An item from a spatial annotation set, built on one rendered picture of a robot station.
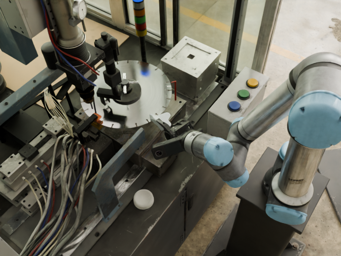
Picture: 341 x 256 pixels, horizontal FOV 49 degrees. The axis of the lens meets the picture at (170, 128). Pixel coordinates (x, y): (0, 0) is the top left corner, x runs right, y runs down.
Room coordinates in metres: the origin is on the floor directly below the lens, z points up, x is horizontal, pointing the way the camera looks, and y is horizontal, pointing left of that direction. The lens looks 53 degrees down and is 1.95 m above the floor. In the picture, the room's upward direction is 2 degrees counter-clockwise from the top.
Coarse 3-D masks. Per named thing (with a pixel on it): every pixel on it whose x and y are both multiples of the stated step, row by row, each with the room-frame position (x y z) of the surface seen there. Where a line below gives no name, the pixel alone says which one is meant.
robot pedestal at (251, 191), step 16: (272, 160) 0.74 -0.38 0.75; (256, 176) 0.67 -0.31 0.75; (320, 176) 0.66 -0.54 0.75; (240, 192) 0.61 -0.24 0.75; (256, 192) 0.61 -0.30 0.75; (320, 192) 0.60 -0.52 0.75; (240, 208) 0.60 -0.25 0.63; (256, 208) 0.55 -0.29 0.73; (224, 224) 0.79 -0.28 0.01; (240, 224) 0.59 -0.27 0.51; (256, 224) 0.55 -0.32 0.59; (272, 224) 0.52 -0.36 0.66; (288, 224) 0.48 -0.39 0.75; (304, 224) 0.48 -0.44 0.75; (224, 240) 0.70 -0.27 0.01; (240, 240) 0.57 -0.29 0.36; (256, 240) 0.54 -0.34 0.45; (272, 240) 0.50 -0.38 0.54; (288, 240) 0.48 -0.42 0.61
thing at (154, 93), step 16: (128, 64) 1.06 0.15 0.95; (144, 64) 1.06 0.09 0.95; (96, 80) 0.98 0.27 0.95; (144, 80) 0.97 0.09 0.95; (160, 80) 0.97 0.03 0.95; (96, 96) 0.90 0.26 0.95; (144, 96) 0.90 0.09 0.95; (160, 96) 0.89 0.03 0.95; (96, 112) 0.83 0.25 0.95; (112, 112) 0.82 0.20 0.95; (128, 112) 0.82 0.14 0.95; (144, 112) 0.82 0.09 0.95; (160, 112) 0.82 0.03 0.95; (128, 128) 0.76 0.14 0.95
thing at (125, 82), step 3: (123, 75) 0.95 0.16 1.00; (123, 78) 0.94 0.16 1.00; (123, 81) 0.92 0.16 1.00; (126, 81) 0.92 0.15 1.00; (129, 81) 0.92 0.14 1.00; (132, 81) 0.92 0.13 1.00; (135, 81) 0.92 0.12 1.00; (138, 81) 0.92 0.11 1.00; (120, 84) 0.91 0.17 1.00; (123, 84) 0.91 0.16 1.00; (126, 84) 0.91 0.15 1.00; (123, 87) 0.90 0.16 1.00; (126, 87) 0.91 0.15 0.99; (123, 90) 0.88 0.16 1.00
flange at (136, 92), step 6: (132, 84) 0.94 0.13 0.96; (138, 84) 0.94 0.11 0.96; (120, 90) 0.90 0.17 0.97; (126, 90) 0.90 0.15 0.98; (132, 90) 0.91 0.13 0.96; (138, 90) 0.91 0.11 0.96; (126, 96) 0.89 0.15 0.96; (132, 96) 0.89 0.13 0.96; (138, 96) 0.89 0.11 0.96; (120, 102) 0.87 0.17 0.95; (126, 102) 0.86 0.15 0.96
